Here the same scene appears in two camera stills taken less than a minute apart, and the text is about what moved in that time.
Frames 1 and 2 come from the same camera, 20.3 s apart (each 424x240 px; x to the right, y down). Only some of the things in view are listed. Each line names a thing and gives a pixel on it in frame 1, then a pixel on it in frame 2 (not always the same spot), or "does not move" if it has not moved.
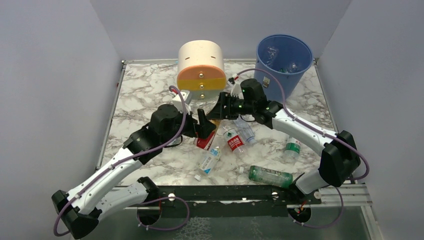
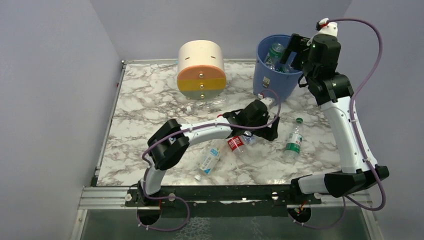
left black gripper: x=195 y=125 → x=271 y=131
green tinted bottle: x=270 y=177 → x=275 y=53
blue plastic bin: x=289 y=57 does not move
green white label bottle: x=292 y=150 does not move
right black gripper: x=228 y=106 → x=296 y=45
